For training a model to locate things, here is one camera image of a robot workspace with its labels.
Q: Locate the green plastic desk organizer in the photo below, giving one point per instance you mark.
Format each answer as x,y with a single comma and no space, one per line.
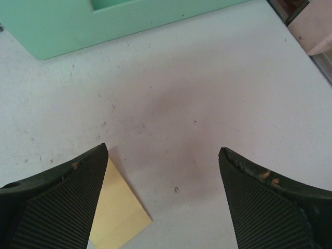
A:
48,29

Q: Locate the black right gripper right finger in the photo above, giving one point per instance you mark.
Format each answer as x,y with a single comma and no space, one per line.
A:
269,210

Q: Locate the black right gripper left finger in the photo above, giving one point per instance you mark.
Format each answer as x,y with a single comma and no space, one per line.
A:
54,208

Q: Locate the tan sticky note pad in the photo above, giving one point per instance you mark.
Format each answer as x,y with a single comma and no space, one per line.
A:
119,215

